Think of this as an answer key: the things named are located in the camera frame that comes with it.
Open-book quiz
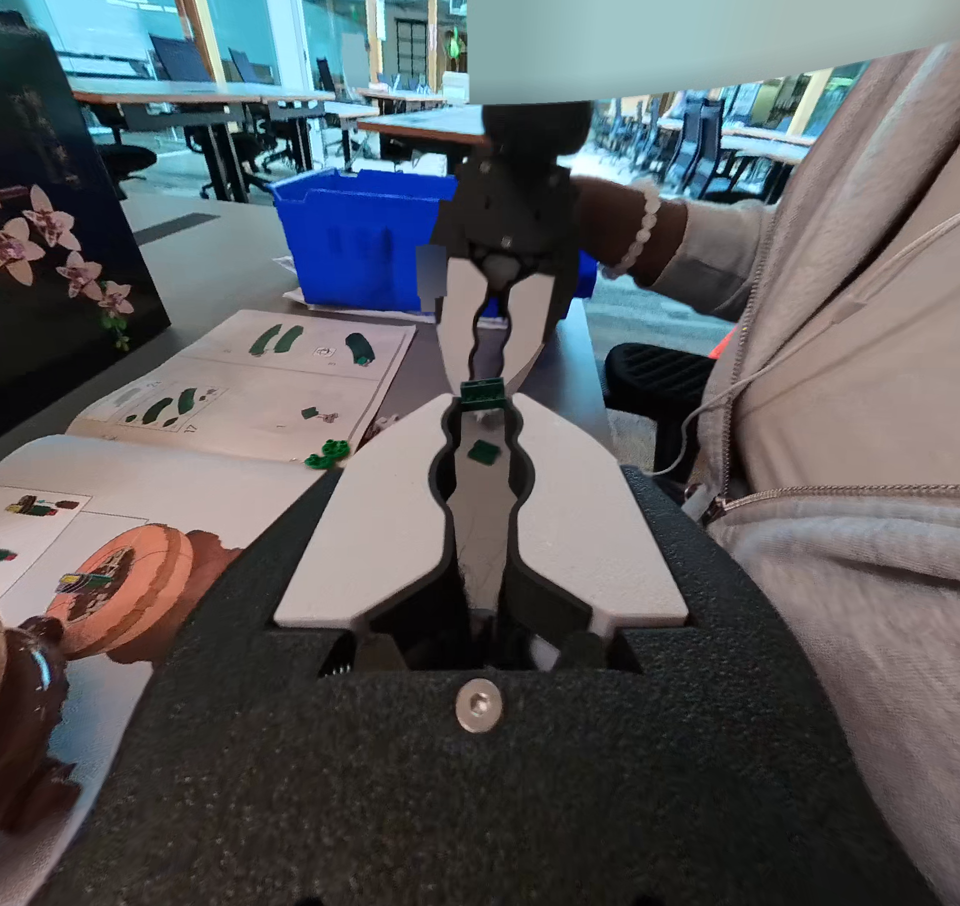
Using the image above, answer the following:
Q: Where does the black orchid print set box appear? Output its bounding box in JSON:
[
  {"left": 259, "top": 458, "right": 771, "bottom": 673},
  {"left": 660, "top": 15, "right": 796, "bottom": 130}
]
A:
[{"left": 0, "top": 21, "right": 172, "bottom": 438}]

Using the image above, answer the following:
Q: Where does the terracotta brick flower pot model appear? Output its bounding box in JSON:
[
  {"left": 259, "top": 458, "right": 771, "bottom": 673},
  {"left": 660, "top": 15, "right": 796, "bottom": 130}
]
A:
[{"left": 0, "top": 616, "right": 80, "bottom": 840}]

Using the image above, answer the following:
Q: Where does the white paper sheet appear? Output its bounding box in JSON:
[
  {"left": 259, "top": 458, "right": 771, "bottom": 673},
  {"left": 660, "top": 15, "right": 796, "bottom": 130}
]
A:
[{"left": 271, "top": 254, "right": 451, "bottom": 322}]

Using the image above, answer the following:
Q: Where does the wooden-edged background desk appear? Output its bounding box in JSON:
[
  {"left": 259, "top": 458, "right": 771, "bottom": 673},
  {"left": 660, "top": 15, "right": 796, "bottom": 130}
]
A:
[
  {"left": 720, "top": 122, "right": 819, "bottom": 168},
  {"left": 66, "top": 75, "right": 339, "bottom": 202},
  {"left": 356, "top": 106, "right": 492, "bottom": 165}
]

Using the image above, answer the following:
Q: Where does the open instruction booklet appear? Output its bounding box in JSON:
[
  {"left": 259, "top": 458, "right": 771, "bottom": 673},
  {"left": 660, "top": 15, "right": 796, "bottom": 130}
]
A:
[{"left": 0, "top": 310, "right": 419, "bottom": 906}]

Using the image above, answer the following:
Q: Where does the dark grey desk cable cover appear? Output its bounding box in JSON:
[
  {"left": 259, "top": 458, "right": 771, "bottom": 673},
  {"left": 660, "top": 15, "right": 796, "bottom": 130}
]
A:
[{"left": 133, "top": 212, "right": 224, "bottom": 247}]

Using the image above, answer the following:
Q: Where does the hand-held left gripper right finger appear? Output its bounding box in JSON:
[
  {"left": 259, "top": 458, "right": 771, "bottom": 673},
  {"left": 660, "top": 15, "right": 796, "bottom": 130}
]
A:
[{"left": 504, "top": 392, "right": 690, "bottom": 633}]

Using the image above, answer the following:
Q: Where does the person's right hand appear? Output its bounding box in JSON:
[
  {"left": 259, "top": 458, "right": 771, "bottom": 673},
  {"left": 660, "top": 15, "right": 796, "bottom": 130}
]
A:
[{"left": 573, "top": 175, "right": 645, "bottom": 273}]

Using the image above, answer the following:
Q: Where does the person's right forearm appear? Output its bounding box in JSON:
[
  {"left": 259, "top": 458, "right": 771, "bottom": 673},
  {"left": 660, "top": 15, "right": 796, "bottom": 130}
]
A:
[{"left": 637, "top": 197, "right": 785, "bottom": 316}]

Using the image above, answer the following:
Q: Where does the black mesh office chair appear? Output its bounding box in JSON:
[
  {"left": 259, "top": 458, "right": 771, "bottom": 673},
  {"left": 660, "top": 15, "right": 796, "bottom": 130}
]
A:
[{"left": 603, "top": 342, "right": 717, "bottom": 476}]

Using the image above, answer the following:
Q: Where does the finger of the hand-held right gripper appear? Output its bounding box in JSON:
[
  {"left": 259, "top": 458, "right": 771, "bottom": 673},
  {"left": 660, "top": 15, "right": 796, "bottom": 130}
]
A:
[
  {"left": 496, "top": 275, "right": 564, "bottom": 399},
  {"left": 437, "top": 250, "right": 498, "bottom": 399}
]

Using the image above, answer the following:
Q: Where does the blue plastic bin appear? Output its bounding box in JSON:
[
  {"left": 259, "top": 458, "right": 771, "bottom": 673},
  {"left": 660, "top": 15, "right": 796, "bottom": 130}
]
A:
[{"left": 271, "top": 167, "right": 601, "bottom": 320}]

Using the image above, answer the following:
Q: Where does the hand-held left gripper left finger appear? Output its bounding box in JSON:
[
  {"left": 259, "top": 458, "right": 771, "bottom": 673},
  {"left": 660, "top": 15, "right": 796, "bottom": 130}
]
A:
[{"left": 273, "top": 392, "right": 460, "bottom": 633}]

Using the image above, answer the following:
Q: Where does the white earphone cable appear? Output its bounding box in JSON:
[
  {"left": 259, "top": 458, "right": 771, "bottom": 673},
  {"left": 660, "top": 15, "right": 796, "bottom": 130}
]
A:
[{"left": 651, "top": 212, "right": 960, "bottom": 476}]

